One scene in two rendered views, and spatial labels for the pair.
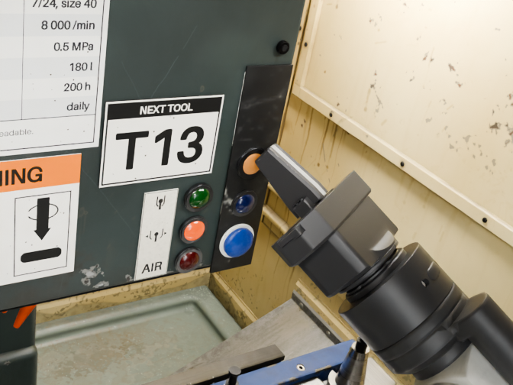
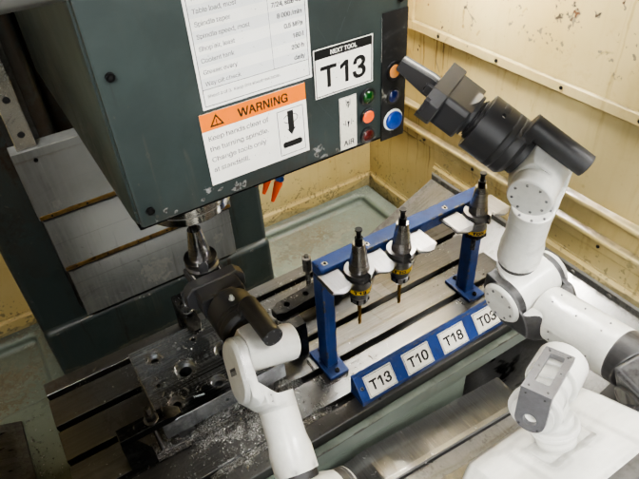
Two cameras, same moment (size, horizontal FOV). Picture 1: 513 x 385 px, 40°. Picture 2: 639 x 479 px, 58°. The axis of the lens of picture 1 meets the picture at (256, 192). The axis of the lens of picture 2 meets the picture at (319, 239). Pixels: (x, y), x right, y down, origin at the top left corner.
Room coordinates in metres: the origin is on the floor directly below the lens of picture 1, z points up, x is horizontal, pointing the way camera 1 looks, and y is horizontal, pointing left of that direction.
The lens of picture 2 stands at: (-0.28, 0.02, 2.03)
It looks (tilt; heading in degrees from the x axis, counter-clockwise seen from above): 40 degrees down; 8
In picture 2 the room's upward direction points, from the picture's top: 4 degrees counter-clockwise
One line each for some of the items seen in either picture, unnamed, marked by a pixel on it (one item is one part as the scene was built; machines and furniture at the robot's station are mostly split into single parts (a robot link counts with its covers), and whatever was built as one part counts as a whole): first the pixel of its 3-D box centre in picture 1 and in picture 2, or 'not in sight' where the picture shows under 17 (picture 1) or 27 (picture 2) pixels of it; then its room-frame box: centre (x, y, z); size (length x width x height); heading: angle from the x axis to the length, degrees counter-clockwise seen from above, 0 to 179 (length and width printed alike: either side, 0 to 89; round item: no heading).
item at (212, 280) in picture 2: not in sight; (224, 300); (0.44, 0.31, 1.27); 0.13 x 0.12 x 0.10; 128
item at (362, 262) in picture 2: not in sight; (358, 255); (0.60, 0.07, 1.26); 0.04 x 0.04 x 0.07
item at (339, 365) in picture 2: not in sight; (325, 321); (0.60, 0.15, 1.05); 0.10 x 0.05 x 0.30; 38
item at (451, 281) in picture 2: not in sight; (470, 247); (0.88, -0.20, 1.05); 0.10 x 0.05 x 0.30; 38
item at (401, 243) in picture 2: not in sight; (401, 235); (0.66, -0.02, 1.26); 0.04 x 0.04 x 0.07
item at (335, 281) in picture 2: not in sight; (337, 283); (0.56, 0.11, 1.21); 0.07 x 0.05 x 0.01; 38
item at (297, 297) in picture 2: not in sight; (315, 296); (0.79, 0.20, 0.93); 0.26 x 0.05 x 0.06; 133
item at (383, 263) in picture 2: not in sight; (380, 261); (0.63, 0.02, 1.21); 0.07 x 0.05 x 0.01; 38
